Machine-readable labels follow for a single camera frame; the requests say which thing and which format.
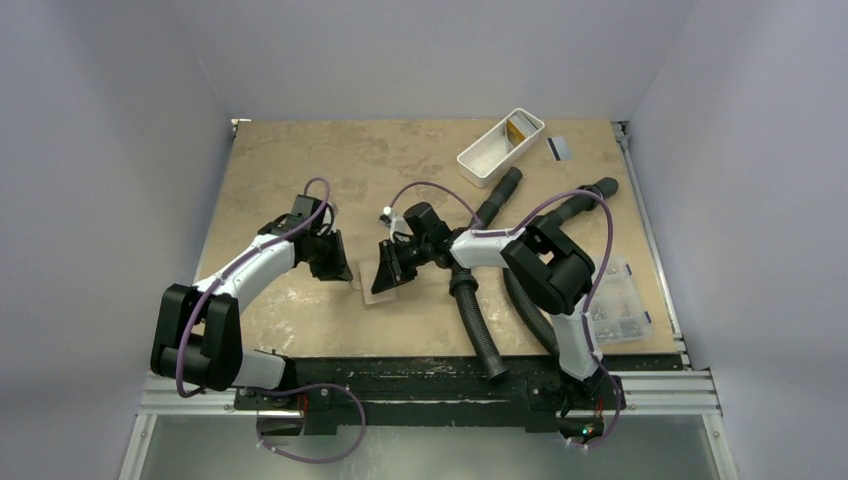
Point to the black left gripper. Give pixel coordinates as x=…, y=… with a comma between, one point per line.
x=337, y=269

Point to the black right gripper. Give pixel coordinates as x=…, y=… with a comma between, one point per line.
x=397, y=259

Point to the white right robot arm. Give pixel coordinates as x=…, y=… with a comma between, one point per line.
x=556, y=275

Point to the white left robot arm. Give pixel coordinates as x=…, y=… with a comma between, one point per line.
x=198, y=336

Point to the white plastic card bin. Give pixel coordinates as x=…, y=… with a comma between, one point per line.
x=490, y=156

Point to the stack of cards in bin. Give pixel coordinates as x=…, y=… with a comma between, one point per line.
x=518, y=127

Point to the grey card on table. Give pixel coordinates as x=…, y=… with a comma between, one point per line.
x=559, y=148

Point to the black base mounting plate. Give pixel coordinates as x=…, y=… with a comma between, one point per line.
x=429, y=392

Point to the clear plastic screw organizer box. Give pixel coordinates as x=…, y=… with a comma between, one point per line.
x=617, y=312

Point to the aluminium frame rail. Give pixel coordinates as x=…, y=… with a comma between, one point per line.
x=685, y=383

